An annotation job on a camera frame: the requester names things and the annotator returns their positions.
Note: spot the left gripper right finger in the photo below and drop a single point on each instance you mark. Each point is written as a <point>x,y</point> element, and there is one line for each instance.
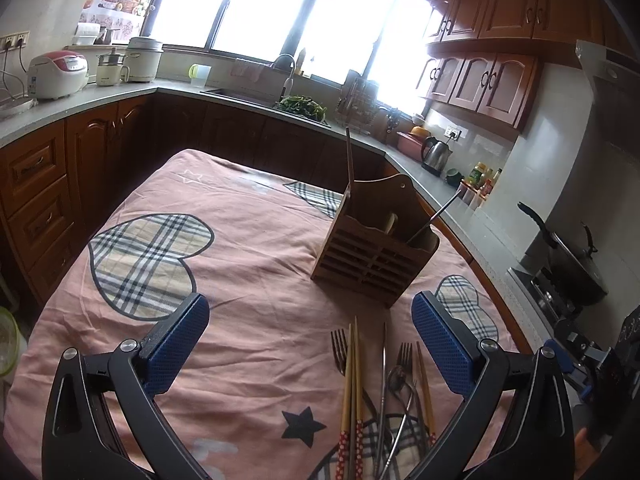
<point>451,344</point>

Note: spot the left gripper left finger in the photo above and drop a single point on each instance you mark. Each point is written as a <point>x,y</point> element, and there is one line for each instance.
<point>166,347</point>

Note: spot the light wooden chopstick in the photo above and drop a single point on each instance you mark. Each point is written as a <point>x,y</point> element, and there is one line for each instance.
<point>427,399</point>

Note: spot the metal chopstick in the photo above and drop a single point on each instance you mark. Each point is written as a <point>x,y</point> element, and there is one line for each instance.
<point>435,216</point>

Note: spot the brown wooden chopstick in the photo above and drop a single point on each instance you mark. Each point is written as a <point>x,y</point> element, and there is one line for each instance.
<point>350,162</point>

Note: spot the person's right hand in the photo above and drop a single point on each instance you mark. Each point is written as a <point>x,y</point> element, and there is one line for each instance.
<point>585,453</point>

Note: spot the metal fork right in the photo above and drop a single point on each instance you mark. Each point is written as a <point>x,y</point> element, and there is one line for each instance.
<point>405,361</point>

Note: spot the gas stove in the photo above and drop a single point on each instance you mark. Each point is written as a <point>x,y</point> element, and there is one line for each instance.
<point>556,302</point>

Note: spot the pink patterned tablecloth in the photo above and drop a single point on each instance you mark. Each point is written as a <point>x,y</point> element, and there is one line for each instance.
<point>260,396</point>

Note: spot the black wok with lid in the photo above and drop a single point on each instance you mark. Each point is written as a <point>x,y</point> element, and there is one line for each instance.
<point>573,271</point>

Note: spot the wooden utensil holder box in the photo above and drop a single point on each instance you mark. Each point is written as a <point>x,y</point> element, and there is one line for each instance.
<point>379,241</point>

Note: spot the stainless electric kettle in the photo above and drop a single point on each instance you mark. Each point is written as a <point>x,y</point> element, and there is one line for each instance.
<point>435,154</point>

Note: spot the pink plastic basin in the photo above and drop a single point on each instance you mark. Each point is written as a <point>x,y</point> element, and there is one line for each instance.
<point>410,145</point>

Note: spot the range hood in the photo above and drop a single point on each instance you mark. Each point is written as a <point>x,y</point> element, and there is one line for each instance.
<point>614,80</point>

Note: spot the dish drying rack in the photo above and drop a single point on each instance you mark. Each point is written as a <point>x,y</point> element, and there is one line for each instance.
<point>358,101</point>

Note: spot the green vegetables in sink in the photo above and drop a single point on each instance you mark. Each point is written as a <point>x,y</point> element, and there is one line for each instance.
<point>302,106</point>

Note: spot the small white electric pot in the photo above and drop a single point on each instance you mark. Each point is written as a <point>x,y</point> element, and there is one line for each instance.
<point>111,69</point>

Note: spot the pink dish cloth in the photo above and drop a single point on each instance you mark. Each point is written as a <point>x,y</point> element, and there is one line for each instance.
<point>248,70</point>

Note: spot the red white rice cooker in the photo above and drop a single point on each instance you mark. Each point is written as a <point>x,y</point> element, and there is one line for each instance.
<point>57,74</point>

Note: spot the chrome sink faucet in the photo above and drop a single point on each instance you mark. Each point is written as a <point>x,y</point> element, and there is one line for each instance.
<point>286,63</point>

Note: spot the green handled plastic jug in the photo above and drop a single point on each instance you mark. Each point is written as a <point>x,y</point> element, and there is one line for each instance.
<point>198,74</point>

